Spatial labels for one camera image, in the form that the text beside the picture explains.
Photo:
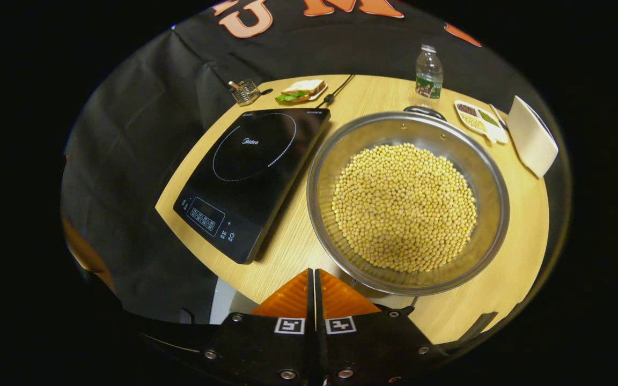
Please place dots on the white divided bean dish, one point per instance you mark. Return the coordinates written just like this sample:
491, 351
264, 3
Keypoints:
475, 120

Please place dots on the small white plate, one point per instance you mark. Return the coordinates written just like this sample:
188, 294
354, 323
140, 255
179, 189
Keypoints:
321, 94

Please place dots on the white bread sandwich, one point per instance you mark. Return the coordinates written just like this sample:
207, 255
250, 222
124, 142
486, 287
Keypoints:
302, 87

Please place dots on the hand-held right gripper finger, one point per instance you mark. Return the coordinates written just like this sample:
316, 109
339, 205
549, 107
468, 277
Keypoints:
311, 305
318, 305

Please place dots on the clear plastic water bottle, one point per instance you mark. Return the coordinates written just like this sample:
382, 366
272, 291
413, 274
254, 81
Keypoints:
428, 75

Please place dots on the small wooden stick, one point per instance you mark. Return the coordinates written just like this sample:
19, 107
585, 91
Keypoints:
233, 84

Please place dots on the steel pot with soybeans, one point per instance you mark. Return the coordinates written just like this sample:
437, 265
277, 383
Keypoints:
405, 209

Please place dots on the thin metal utensil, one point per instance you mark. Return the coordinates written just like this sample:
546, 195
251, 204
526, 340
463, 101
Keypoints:
498, 115

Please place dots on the white toaster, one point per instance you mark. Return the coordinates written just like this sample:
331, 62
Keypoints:
531, 136

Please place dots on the black backdrop cloth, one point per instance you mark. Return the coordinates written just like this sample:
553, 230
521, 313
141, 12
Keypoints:
137, 134

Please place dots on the black induction cooktop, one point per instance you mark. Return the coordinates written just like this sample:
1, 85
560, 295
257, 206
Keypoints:
255, 171

